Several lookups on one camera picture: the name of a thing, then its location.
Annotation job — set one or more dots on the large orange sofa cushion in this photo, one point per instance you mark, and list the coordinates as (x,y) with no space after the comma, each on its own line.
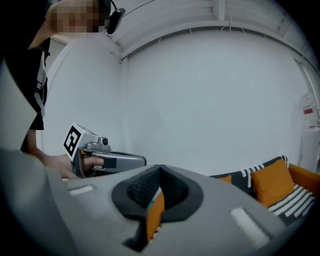
(226,179)

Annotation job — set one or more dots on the person's black clothed body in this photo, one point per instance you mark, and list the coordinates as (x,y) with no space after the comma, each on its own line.
(27,75)

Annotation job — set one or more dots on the black head-mounted camera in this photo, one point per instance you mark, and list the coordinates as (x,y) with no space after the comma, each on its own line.
(115,21)

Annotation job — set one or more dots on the black white striped blanket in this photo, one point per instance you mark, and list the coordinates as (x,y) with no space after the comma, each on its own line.
(292,203)

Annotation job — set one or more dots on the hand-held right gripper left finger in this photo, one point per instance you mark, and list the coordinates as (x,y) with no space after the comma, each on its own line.
(95,220)

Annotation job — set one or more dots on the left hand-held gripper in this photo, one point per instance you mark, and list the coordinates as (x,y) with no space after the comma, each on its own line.
(80,142)

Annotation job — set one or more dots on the small orange sofa cushion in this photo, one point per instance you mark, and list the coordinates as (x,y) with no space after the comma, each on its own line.
(272,182)

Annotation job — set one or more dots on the person's left hand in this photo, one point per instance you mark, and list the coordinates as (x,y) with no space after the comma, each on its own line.
(93,163)

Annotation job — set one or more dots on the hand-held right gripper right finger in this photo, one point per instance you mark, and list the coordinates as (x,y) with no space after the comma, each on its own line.
(212,232)

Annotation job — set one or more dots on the person's left forearm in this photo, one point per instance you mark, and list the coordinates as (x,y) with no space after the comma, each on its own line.
(40,155)

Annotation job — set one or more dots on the teal cloth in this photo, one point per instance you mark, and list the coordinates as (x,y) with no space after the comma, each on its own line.
(150,204)

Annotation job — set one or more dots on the white wall box red label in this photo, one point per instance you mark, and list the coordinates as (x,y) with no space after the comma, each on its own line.
(308,110)

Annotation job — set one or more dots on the orange sofa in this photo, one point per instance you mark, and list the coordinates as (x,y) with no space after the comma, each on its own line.
(306,176)

